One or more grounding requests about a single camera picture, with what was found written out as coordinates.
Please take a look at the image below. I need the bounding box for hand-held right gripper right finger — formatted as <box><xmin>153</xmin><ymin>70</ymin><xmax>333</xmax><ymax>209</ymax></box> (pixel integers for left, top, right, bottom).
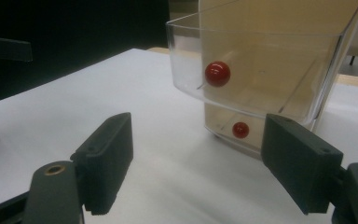
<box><xmin>260</xmin><ymin>113</ymin><xmax>345</xmax><ymax>216</ymax></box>

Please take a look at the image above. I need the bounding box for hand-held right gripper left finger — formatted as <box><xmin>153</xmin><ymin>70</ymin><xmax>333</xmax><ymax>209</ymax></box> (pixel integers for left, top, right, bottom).
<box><xmin>70</xmin><ymin>112</ymin><xmax>134</xmax><ymax>217</ymax></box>

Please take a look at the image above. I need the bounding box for red ball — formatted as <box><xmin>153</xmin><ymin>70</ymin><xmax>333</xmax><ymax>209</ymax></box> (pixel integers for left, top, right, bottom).
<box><xmin>231</xmin><ymin>121</ymin><xmax>251</xmax><ymax>139</ymax></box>
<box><xmin>204</xmin><ymin>61</ymin><xmax>232</xmax><ymax>88</ymax></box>

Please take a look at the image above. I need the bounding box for clear plastic container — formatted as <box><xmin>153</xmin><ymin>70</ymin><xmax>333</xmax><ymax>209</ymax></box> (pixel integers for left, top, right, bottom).
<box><xmin>165</xmin><ymin>0</ymin><xmax>358</xmax><ymax>161</ymax></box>

